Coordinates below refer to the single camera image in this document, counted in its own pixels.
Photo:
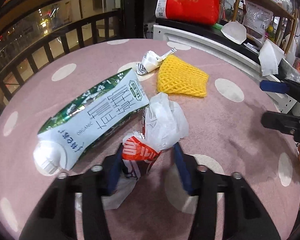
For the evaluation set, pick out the pink polka dot tablecloth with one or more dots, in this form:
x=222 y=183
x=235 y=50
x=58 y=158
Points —
x=225 y=134

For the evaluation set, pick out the white red plastic bag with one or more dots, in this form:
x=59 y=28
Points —
x=164 y=124

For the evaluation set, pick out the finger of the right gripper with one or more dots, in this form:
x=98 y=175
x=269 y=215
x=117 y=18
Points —
x=289 y=87
x=284 y=123

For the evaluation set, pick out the green white milk carton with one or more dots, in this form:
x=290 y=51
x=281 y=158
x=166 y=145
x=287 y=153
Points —
x=87 y=120

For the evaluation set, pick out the white wrapper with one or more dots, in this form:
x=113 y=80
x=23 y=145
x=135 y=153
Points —
x=151 y=61

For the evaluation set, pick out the wooden railing with balusters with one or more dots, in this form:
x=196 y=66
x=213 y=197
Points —
x=59 y=29

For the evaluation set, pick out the wooden shelf rack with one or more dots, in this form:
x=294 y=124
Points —
x=278 y=11

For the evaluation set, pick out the red insulated tote bag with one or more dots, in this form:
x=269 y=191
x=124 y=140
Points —
x=193 y=11

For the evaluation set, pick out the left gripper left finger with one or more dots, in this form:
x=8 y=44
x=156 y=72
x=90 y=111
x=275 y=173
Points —
x=54 y=215

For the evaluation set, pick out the white paper bowl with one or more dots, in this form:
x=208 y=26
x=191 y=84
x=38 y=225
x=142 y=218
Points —
x=235 y=32

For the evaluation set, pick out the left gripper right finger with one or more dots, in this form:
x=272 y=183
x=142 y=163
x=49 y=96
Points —
x=245 y=217

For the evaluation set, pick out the yellow foam fruit net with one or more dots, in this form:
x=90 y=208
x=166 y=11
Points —
x=176 y=76

